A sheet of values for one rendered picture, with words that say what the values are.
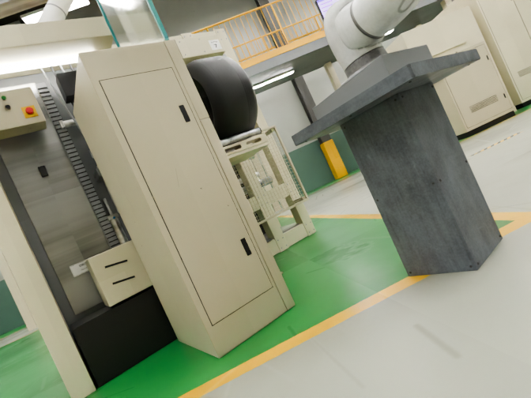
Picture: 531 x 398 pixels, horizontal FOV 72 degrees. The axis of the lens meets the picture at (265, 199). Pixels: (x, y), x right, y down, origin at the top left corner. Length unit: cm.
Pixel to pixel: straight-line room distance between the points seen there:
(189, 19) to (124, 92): 1136
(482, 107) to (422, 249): 531
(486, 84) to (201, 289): 590
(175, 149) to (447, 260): 108
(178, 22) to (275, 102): 387
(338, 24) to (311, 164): 1048
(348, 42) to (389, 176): 48
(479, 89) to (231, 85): 490
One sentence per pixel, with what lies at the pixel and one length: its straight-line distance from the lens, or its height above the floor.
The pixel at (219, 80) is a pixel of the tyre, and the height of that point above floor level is 123.
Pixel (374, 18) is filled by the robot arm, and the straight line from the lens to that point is 130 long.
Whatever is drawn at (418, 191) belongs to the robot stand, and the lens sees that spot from 129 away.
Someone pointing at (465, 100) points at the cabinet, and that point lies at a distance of 643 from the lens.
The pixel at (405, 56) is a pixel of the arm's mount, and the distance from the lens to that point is 135.
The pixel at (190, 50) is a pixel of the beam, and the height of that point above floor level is 169.
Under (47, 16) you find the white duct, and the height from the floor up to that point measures 205.
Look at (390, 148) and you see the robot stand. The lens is 129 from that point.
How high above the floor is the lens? 49
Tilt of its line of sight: 1 degrees down
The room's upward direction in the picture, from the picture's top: 25 degrees counter-clockwise
